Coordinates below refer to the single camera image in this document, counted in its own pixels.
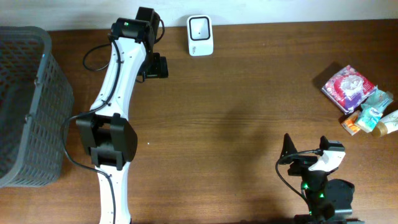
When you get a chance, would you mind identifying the orange tissue pocket pack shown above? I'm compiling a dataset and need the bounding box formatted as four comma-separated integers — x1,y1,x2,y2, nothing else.
341,110,361,136

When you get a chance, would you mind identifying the teal tissue pocket pack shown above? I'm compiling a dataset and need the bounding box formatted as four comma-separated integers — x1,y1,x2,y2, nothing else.
354,106,382,133

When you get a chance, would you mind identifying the red purple tissue pack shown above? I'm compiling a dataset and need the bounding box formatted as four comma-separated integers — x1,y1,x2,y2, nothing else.
321,65,376,114

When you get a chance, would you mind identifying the cream tube gold cap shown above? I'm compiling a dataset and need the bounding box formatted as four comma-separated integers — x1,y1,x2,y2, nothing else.
371,110,397,138

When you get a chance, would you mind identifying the mint green wipes packet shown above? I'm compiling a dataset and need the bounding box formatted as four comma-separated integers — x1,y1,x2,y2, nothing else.
361,87,393,116

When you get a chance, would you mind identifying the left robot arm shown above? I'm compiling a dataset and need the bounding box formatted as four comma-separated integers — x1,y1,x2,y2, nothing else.
76,7,169,223

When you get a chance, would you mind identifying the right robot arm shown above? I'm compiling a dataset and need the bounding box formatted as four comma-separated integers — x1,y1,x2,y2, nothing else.
275,133,363,224

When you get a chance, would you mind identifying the white barcode scanner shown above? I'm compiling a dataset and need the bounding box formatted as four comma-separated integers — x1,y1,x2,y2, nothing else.
187,15,214,57

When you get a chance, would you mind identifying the grey plastic mesh basket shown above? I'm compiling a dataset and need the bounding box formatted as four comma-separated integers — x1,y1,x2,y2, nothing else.
1,26,75,187

